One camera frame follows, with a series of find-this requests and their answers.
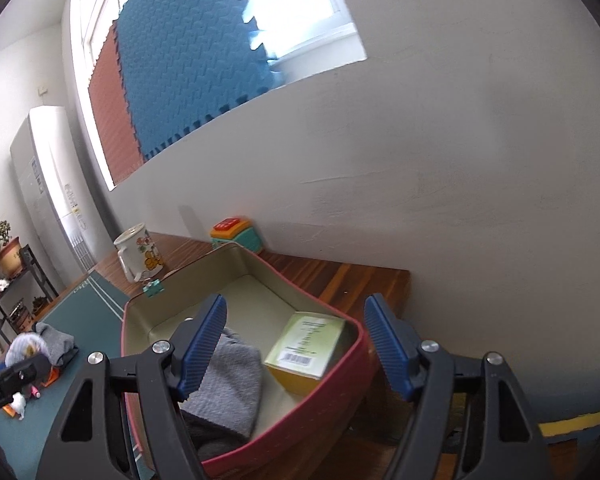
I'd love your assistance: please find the grey ribbed sock bundle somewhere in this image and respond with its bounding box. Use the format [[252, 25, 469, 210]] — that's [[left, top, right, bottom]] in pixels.
[[34, 322, 79, 370]]

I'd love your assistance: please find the grey black sock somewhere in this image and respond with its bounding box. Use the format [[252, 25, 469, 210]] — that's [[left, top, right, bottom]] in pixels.
[[180, 328, 263, 460]]

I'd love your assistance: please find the blue foam mat tile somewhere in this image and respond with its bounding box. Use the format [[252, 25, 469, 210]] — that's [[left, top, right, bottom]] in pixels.
[[114, 0, 284, 159]]

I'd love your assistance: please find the red foam mat tile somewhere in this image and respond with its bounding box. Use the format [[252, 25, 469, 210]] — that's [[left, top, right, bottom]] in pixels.
[[88, 22, 145, 185]]

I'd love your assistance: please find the white fluffy sock ball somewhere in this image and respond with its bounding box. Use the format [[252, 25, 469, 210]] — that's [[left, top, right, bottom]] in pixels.
[[9, 392, 26, 420]]

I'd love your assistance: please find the grey yellow sock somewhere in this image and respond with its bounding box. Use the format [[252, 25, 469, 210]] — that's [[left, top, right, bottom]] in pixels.
[[4, 332, 50, 367]]

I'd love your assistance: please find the green yellow tea box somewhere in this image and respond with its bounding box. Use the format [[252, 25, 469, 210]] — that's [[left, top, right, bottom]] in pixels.
[[264, 312, 346, 396]]

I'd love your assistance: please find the black metal shelf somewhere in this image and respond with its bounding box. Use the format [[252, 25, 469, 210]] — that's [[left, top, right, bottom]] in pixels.
[[0, 244, 59, 344]]

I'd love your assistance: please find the dark orange toy cube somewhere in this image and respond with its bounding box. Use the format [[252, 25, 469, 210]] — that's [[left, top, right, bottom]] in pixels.
[[41, 366, 61, 388]]

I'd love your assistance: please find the light orange toy cube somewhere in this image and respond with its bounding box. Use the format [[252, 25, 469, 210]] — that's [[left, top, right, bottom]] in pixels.
[[3, 404, 17, 417]]

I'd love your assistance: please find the white standing air conditioner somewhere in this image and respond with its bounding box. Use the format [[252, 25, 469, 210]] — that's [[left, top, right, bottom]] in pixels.
[[9, 105, 110, 284]]

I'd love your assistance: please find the white cartoon mug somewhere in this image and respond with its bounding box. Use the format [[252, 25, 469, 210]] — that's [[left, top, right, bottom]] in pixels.
[[114, 223, 164, 283]]

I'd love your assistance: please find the right potted plant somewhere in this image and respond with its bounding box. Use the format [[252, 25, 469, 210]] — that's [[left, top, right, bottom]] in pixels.
[[0, 220, 23, 278]]

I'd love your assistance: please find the red tin box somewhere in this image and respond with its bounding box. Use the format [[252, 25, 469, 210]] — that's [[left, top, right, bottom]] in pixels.
[[121, 244, 374, 479]]

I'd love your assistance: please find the teal binder clip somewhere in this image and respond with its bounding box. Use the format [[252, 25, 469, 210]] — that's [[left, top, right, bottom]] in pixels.
[[143, 278, 164, 297]]

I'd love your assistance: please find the teal toy bus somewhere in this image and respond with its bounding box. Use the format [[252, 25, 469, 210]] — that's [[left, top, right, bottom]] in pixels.
[[210, 217, 263, 254]]

